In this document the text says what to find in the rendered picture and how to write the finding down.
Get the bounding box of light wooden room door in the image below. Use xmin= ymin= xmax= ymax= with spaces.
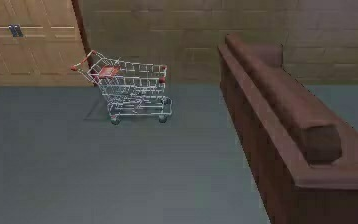
xmin=0 ymin=0 xmax=94 ymax=88

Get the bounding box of wire shopping cart red handle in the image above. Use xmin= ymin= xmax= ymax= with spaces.
xmin=70 ymin=49 xmax=174 ymax=126

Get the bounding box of dark door handle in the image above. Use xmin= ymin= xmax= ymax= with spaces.
xmin=8 ymin=24 xmax=24 ymax=38

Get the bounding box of brown sofa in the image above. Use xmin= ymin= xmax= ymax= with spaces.
xmin=217 ymin=32 xmax=358 ymax=224

